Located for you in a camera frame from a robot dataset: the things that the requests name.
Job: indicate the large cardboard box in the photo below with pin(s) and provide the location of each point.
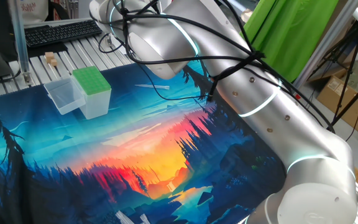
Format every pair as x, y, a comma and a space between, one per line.
331, 90

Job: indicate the landscape print cloth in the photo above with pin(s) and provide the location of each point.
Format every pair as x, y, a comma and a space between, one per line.
104, 149

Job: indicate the aluminium frame post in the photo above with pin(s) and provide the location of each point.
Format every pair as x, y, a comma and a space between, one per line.
328, 43
20, 37

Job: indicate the green fabric sheet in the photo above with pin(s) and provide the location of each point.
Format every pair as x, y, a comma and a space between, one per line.
291, 31

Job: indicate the black keyboard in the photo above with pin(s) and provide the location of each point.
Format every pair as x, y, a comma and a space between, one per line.
61, 32

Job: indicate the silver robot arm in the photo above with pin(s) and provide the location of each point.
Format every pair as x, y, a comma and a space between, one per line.
275, 124

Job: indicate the white bag red print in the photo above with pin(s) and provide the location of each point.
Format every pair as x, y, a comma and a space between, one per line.
33, 12

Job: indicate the clear plastic container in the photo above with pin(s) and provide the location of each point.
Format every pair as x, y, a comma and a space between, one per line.
65, 96

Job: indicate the green top pipette tip holder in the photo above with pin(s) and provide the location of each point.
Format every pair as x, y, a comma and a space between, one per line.
95, 99

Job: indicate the black tripod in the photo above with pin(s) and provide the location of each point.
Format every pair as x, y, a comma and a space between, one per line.
350, 71

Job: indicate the clear large pipette tip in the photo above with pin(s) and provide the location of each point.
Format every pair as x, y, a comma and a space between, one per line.
145, 219
154, 86
124, 217

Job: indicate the small wooden block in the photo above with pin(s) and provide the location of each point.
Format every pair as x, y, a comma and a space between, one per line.
49, 56
54, 63

